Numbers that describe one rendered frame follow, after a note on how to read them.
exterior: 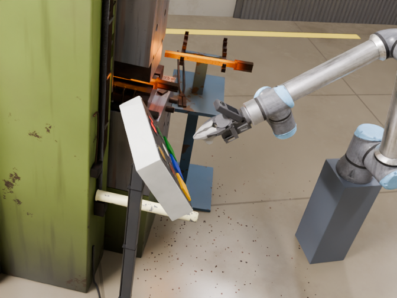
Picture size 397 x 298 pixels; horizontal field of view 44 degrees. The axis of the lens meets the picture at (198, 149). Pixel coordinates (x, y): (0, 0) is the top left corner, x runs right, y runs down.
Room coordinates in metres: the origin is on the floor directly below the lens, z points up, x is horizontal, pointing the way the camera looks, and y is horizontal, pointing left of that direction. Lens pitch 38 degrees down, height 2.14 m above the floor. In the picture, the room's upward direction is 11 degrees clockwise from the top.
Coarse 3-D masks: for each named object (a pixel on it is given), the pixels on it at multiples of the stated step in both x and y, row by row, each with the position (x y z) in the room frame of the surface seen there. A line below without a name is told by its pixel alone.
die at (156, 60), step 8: (160, 48) 1.89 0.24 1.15; (160, 56) 1.91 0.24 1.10; (120, 64) 1.73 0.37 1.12; (128, 64) 1.73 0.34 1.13; (152, 64) 1.75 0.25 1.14; (120, 72) 1.73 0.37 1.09; (128, 72) 1.73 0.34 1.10; (136, 72) 1.73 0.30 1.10; (144, 72) 1.73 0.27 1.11; (152, 72) 1.77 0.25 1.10; (144, 80) 1.73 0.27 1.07
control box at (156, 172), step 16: (128, 112) 1.35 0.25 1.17; (144, 112) 1.33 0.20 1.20; (128, 128) 1.27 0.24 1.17; (144, 128) 1.25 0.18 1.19; (144, 144) 1.18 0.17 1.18; (160, 144) 1.26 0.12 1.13; (144, 160) 1.12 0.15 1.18; (160, 160) 1.11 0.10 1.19; (144, 176) 1.09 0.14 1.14; (160, 176) 1.11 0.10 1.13; (176, 176) 1.22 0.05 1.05; (160, 192) 1.12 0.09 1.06; (176, 192) 1.14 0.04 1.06; (176, 208) 1.14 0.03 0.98; (192, 208) 1.17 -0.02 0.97
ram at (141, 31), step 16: (128, 0) 1.68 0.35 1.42; (144, 0) 1.68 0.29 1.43; (160, 0) 1.76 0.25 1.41; (128, 16) 1.68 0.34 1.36; (144, 16) 1.68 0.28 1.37; (160, 16) 1.80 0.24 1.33; (128, 32) 1.68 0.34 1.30; (144, 32) 1.68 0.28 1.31; (160, 32) 1.84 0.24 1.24; (128, 48) 1.68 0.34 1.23; (144, 48) 1.68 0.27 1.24; (144, 64) 1.68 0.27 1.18
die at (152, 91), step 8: (120, 80) 1.83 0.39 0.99; (128, 80) 1.83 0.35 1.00; (136, 80) 1.84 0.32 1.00; (120, 88) 1.78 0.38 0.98; (128, 88) 1.78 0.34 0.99; (136, 88) 1.79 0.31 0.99; (144, 88) 1.80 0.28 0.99; (152, 88) 1.81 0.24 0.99; (120, 96) 1.73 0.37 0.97; (128, 96) 1.73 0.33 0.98; (136, 96) 1.74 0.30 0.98; (144, 96) 1.75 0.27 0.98; (152, 96) 1.83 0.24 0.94
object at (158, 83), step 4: (152, 80) 1.85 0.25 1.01; (156, 80) 1.84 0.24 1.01; (160, 80) 1.85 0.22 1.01; (164, 80) 1.86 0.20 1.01; (156, 84) 1.83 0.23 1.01; (160, 84) 1.84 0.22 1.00; (164, 84) 1.83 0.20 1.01; (168, 84) 1.84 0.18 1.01; (172, 84) 1.84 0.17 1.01; (176, 84) 1.85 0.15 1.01; (156, 88) 1.83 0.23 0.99; (160, 88) 1.83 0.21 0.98; (164, 88) 1.84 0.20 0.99; (168, 88) 1.84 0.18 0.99; (172, 88) 1.84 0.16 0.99; (176, 88) 1.84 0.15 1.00
